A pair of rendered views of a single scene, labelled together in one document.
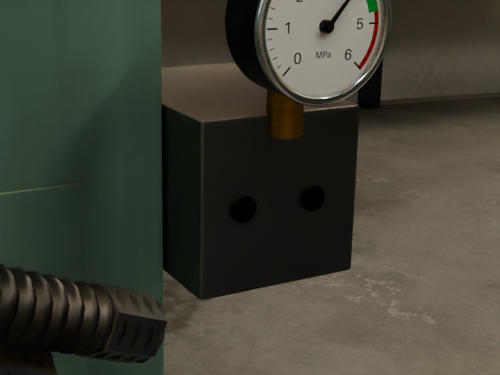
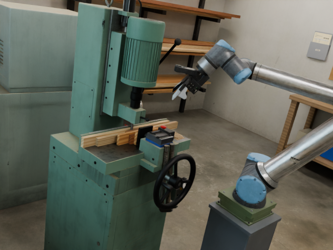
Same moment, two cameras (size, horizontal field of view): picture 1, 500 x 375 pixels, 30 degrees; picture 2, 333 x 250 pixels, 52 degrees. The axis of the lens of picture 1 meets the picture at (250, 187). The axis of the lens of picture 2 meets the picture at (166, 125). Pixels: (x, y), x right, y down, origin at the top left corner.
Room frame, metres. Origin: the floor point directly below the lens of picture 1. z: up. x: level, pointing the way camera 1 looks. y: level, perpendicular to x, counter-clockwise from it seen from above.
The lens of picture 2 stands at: (-1.17, 0.75, 1.59)
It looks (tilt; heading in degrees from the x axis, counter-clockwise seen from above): 19 degrees down; 339
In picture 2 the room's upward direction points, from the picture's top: 10 degrees clockwise
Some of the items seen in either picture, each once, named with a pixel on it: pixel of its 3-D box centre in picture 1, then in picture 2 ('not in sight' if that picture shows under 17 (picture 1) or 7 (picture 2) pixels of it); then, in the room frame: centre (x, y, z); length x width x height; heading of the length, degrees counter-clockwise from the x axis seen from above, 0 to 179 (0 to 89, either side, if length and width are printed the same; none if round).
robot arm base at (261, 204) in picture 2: not in sight; (250, 191); (0.24, -0.38, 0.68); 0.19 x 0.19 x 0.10
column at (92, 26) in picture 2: not in sight; (100, 75); (0.69, 0.46, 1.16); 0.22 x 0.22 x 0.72; 30
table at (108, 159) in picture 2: not in sight; (145, 151); (0.35, 0.25, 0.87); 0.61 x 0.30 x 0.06; 120
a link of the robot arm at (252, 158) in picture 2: not in sight; (257, 170); (0.23, -0.38, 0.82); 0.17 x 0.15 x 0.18; 139
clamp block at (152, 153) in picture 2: not in sight; (158, 149); (0.27, 0.21, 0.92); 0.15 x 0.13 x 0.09; 120
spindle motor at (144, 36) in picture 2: not in sight; (142, 52); (0.43, 0.31, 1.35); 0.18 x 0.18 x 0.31
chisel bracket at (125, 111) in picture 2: not in sight; (131, 114); (0.45, 0.32, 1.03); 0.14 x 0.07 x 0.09; 30
